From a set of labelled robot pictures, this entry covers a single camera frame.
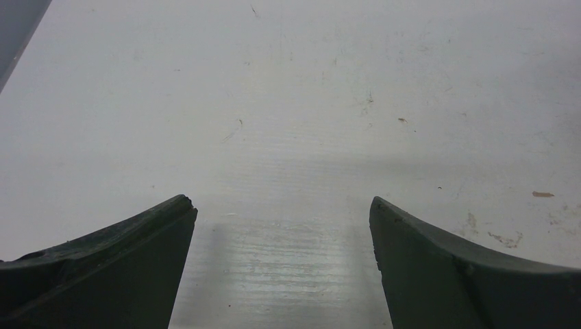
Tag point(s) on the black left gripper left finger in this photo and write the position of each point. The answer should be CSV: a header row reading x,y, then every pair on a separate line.
x,y
123,276

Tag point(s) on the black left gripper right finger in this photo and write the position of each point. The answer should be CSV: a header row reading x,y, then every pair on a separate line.
x,y
435,279

